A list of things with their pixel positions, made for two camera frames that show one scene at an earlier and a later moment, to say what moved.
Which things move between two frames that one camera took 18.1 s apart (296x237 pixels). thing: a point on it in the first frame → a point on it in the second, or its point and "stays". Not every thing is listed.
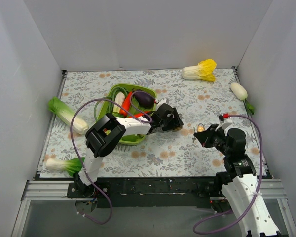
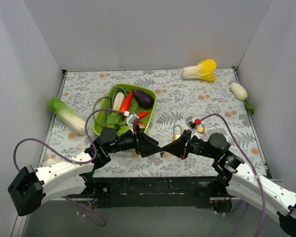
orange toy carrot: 127,103 stays
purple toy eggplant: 144,99 stays
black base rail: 110,192 stays
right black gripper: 204,138 → 186,144
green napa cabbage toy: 78,125 stays
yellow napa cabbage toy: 204,70 stays
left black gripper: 175,119 → 138,140
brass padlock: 201,128 → 174,136
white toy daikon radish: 241,93 stays
